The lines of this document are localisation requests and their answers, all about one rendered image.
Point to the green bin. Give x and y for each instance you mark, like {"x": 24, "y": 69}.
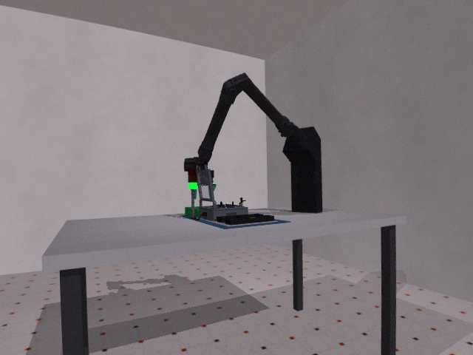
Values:
{"x": 188, "y": 211}

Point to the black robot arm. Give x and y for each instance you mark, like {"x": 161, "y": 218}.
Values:
{"x": 231, "y": 88}

